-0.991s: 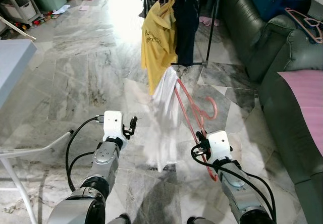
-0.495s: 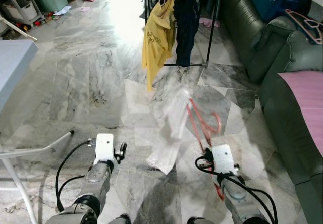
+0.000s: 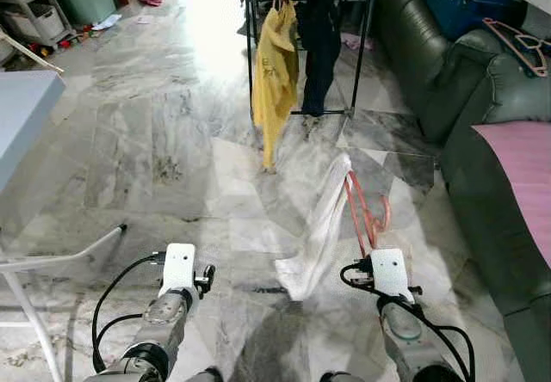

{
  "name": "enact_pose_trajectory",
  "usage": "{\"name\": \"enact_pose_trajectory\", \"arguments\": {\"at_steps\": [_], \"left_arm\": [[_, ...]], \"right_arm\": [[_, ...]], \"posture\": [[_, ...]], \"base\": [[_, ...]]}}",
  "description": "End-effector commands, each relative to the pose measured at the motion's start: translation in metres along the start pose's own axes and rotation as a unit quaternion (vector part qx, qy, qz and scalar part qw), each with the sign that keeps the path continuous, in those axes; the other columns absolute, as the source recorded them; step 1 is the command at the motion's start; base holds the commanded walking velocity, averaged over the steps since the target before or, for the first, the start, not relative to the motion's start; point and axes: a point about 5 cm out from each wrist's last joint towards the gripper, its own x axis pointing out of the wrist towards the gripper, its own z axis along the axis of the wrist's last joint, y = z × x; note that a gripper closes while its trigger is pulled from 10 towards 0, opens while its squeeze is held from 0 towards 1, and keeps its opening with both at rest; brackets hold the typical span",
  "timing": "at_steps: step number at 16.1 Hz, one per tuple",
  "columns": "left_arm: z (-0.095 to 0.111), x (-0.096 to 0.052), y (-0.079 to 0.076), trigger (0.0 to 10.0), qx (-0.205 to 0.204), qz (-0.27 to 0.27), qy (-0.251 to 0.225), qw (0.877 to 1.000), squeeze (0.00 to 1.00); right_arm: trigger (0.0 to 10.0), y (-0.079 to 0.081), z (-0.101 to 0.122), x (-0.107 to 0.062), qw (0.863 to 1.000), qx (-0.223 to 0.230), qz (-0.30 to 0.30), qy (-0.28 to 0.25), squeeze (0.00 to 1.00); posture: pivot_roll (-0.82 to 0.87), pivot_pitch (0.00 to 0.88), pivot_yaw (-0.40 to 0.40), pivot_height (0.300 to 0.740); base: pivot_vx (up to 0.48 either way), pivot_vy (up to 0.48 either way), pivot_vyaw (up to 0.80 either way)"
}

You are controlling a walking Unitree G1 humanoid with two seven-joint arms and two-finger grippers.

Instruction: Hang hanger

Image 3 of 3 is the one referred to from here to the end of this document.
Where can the red plastic clothes hanger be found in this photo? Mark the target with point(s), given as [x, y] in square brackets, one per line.
[357, 214]

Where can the pink cloth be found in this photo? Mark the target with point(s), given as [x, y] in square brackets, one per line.
[357, 42]

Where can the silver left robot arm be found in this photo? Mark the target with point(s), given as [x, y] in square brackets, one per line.
[159, 330]

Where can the dark navy garment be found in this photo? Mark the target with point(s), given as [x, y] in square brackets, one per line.
[320, 46]

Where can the pale wooden stick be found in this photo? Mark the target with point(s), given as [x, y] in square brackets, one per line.
[30, 52]

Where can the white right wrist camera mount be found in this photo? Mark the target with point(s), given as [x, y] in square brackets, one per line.
[389, 274]

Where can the blue plastic basket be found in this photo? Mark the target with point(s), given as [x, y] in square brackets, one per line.
[469, 3]

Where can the yellow shirt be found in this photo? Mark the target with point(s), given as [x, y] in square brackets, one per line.
[275, 81]

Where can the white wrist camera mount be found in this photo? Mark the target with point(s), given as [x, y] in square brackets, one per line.
[179, 268]
[389, 274]

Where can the pink paper sheet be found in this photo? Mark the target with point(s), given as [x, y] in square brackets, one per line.
[145, 19]

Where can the storage shelf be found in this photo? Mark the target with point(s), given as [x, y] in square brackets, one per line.
[30, 8]

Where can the black clothes rack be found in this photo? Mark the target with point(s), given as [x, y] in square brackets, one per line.
[360, 55]

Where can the white garment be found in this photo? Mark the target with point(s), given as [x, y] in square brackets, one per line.
[323, 227]

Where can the pink mat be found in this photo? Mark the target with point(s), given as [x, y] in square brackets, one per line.
[521, 184]

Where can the grey green leather sofa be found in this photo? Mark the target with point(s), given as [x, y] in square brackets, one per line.
[465, 107]

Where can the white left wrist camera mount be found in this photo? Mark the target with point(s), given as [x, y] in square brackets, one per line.
[179, 268]

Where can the dusty pink clothes hanger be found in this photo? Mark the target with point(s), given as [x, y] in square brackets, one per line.
[516, 51]

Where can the white paper sheet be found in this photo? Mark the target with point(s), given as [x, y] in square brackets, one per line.
[105, 21]

